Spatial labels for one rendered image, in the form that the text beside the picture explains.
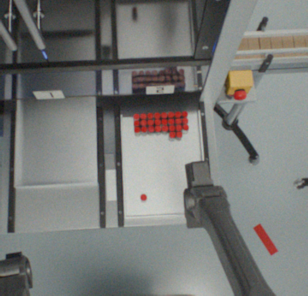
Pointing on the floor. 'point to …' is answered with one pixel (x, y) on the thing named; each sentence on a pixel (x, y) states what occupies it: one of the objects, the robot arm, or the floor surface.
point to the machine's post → (228, 40)
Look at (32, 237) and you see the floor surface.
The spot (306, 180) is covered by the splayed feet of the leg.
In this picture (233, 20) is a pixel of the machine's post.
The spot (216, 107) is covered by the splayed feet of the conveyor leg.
